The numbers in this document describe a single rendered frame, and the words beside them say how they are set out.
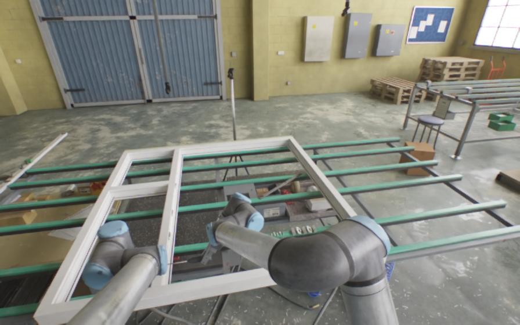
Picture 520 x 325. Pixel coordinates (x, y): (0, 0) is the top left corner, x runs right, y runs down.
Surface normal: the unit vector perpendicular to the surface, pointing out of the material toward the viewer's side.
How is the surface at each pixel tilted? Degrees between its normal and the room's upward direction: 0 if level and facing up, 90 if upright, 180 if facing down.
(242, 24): 90
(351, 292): 83
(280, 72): 90
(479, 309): 0
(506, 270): 0
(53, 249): 0
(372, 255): 62
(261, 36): 90
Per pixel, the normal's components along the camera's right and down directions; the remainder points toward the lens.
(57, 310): 0.00, -0.88
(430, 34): 0.18, 0.47
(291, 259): -0.55, -0.42
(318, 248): -0.23, -0.74
